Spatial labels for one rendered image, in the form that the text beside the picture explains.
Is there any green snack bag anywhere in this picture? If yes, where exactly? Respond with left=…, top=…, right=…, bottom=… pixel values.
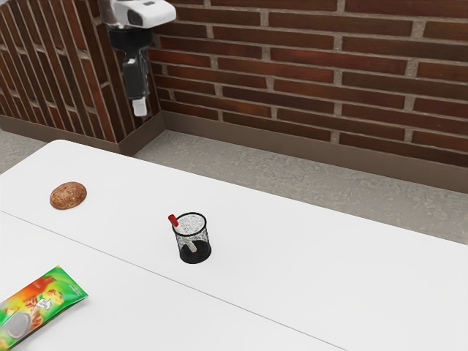
left=0, top=265, right=89, bottom=344

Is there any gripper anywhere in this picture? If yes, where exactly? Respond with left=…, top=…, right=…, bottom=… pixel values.
left=107, top=26, right=154, bottom=118

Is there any black mesh pen holder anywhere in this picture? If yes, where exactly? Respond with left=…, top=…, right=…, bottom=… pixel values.
left=172, top=211, right=213, bottom=265

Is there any brown bread roll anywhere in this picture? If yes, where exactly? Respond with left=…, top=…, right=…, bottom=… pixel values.
left=49, top=181, right=88, bottom=211

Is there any white pen with red cap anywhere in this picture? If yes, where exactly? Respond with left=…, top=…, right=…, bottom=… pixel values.
left=167, top=214, right=198, bottom=254

